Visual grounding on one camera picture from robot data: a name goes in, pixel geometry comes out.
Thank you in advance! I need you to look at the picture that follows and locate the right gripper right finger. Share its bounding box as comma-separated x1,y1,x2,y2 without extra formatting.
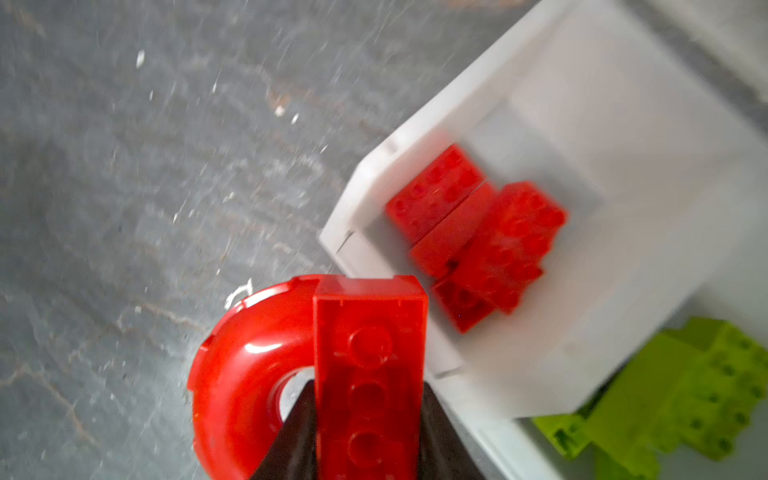
419,383,485,480

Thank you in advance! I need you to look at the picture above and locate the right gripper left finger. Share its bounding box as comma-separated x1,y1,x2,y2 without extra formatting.
250,380,317,480

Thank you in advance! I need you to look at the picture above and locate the red lego brick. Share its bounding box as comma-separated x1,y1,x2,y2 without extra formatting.
450,181,568,314
432,277,495,334
409,182,497,278
385,144,486,245

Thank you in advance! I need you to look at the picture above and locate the green lego brick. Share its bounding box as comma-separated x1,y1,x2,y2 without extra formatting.
585,317,767,479
532,412,591,460

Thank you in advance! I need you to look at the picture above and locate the red lego brick top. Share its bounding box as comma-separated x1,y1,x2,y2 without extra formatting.
432,277,495,334

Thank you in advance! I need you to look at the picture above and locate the white middle bin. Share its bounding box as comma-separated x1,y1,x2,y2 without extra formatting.
483,318,767,479

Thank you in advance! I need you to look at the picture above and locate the white bin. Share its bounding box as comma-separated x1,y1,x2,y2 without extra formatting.
320,1,767,424
483,318,767,479

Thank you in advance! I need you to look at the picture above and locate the white left bin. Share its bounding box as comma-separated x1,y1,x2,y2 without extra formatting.
320,1,767,424

